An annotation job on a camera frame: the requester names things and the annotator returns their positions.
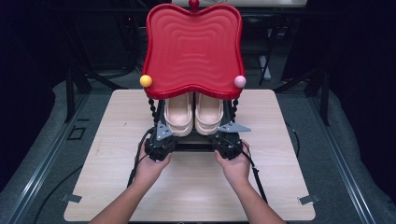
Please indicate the red-topped black shoe rack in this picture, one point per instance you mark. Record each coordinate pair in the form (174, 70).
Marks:
(193, 49)

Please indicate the person's left hand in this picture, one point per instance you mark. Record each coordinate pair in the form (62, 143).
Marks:
(151, 171)

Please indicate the metal floor rail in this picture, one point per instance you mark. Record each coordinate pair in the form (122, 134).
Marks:
(342, 165)
(46, 165)

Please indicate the black metal stand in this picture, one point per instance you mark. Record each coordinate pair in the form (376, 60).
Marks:
(325, 99)
(70, 93)

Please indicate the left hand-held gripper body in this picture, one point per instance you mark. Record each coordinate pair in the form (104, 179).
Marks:
(160, 146)

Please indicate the cream clog shoe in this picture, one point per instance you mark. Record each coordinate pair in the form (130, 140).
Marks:
(208, 114)
(178, 115)

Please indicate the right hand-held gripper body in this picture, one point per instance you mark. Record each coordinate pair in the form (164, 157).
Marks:
(229, 146)

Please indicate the person's right hand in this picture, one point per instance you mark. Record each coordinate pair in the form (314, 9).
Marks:
(236, 169)

